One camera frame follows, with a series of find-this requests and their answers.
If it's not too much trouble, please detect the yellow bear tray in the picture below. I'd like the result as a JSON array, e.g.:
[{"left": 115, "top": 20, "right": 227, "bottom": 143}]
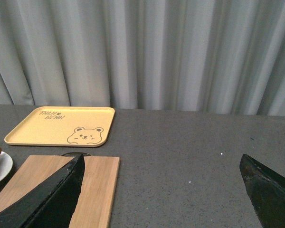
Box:
[{"left": 4, "top": 106, "right": 115, "bottom": 147}]

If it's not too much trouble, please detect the bamboo cutting board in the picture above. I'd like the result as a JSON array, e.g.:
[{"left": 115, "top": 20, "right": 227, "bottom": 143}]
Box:
[{"left": 0, "top": 155, "right": 120, "bottom": 228}]

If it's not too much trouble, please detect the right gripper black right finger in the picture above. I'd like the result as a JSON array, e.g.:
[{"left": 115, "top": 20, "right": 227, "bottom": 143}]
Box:
[{"left": 239, "top": 154, "right": 285, "bottom": 228}]

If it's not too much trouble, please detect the white round plate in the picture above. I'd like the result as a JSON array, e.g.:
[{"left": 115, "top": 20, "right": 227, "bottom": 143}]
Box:
[{"left": 0, "top": 152, "right": 13, "bottom": 182}]

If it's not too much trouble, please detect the grey curtain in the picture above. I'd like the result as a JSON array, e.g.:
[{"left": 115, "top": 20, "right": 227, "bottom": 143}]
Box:
[{"left": 0, "top": 0, "right": 285, "bottom": 116}]

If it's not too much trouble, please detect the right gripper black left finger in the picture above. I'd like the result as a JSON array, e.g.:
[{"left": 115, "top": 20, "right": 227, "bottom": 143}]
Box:
[{"left": 0, "top": 155, "right": 85, "bottom": 228}]

